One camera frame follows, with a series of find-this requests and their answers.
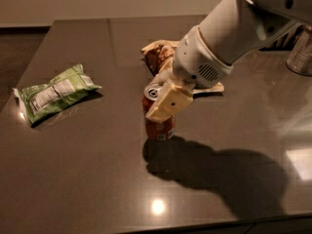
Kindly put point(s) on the red coke can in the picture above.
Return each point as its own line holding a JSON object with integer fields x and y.
{"x": 156, "y": 131}

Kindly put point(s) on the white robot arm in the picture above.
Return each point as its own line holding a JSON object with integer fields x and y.
{"x": 235, "y": 27}

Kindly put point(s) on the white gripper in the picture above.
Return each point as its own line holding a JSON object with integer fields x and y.
{"x": 196, "y": 59}

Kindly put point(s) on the black wire basket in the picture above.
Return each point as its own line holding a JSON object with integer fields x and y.
{"x": 286, "y": 42}

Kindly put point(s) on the green chip bag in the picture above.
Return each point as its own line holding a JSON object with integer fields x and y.
{"x": 40, "y": 101}

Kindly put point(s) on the brown chip bag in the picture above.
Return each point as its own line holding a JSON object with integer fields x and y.
{"x": 159, "y": 55}

